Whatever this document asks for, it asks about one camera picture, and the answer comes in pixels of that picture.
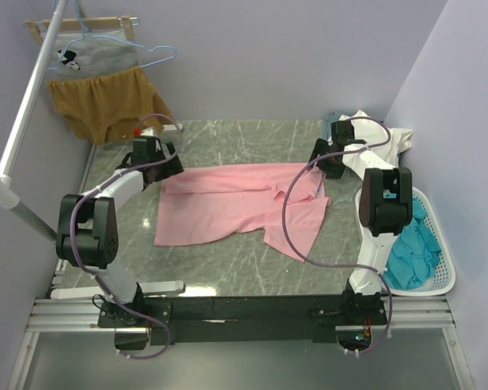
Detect pink t shirt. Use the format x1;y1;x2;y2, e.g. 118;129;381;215
155;163;330;260

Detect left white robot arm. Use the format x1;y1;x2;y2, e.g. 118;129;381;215
55;135;184;327

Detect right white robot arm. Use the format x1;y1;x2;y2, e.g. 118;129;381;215
310;116;412;296

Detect white rack foot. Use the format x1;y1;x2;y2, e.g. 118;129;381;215
163;123;184;134

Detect blue-grey folded t shirt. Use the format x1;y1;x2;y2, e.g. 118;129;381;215
321;111;342;139

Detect white folded t shirt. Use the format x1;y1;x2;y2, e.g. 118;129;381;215
338;110;413;167

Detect mustard brown hanging garment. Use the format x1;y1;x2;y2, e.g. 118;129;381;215
48;67;174;145

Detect grey hanging garment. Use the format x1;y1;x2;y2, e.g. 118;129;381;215
54;32;141;80

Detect teal t shirt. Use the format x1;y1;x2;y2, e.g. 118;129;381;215
385;197;442;290

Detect white clothes rack pole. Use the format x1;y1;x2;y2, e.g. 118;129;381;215
0;0;68;243

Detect black base beam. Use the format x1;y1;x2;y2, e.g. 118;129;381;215
98;292;389;345

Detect wooden clip hanger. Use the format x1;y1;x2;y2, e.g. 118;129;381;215
24;15;140;46

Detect white plastic laundry basket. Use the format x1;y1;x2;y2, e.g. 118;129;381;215
349;188;455;297

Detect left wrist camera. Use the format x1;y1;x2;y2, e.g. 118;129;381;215
133;127;159;138

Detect light blue wire hanger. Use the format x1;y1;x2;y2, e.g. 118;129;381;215
46;0;178;74

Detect aluminium rail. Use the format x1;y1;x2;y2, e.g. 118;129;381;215
26;296;455;332

